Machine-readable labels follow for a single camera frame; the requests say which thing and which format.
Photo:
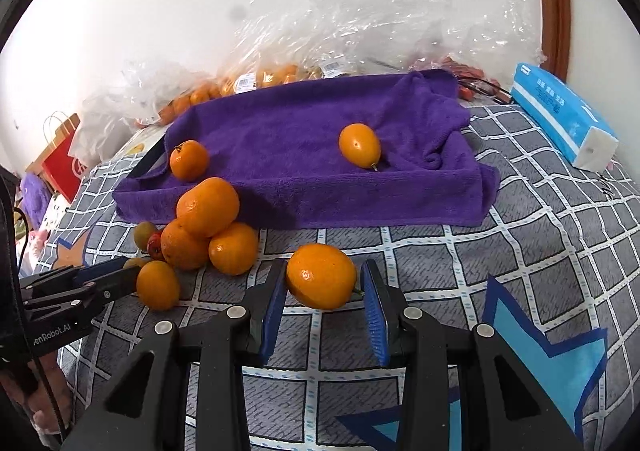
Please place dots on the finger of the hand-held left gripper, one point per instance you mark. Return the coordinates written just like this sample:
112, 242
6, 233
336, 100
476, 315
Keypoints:
117, 283
100, 271

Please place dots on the small smooth orange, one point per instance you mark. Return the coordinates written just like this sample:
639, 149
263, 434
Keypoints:
159, 286

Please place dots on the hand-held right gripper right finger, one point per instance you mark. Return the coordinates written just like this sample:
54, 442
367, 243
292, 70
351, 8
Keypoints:
375, 316

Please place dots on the clear bag of kumquats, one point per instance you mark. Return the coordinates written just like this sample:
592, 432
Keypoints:
270, 73

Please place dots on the small round orange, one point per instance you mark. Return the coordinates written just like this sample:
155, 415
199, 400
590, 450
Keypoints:
234, 249

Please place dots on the purple plush toy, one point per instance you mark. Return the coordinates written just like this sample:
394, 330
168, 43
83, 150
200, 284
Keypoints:
32, 196

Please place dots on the purple towel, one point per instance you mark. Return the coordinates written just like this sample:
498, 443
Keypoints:
280, 141

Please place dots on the red paper shopping bag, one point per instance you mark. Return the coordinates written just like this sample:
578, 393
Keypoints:
62, 128

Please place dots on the small green fruit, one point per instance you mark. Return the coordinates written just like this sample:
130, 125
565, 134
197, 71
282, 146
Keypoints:
134, 262
144, 234

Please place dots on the pink soft toy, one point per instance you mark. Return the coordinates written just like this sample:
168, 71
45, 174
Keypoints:
39, 241

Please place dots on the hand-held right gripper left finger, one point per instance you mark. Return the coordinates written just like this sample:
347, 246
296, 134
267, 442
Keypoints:
274, 311

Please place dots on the smooth oval orange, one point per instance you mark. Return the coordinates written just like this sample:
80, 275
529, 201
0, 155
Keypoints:
320, 276

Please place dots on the clear bag of red tomatoes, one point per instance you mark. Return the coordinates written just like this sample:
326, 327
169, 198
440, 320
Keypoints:
465, 73

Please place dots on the mandarin with dark stem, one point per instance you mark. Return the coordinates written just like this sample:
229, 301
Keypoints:
190, 162

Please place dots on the large dimpled orange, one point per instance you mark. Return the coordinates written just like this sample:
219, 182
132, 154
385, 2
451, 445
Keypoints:
207, 206

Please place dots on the blue tissue pack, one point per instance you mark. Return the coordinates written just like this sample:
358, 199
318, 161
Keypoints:
555, 111

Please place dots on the clear bag of mandarins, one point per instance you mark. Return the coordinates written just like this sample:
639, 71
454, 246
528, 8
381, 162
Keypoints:
190, 101

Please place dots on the red cherry tomato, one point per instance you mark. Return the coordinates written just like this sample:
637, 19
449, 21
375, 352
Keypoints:
155, 247

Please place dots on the person's left hand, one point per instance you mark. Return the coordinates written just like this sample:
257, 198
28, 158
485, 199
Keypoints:
47, 391

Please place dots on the white plastic bag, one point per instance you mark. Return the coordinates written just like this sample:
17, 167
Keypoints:
100, 121

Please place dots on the crumpled clear plastic bag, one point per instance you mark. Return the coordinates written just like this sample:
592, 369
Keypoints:
390, 21

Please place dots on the grey checked bedsheet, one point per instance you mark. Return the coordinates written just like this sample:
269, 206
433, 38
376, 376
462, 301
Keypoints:
525, 231

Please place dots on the orange kumquat with stem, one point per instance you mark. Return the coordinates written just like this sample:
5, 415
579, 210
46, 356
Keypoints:
357, 143

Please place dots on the white spotted bag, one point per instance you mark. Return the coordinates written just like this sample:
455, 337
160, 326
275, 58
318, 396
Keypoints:
54, 212

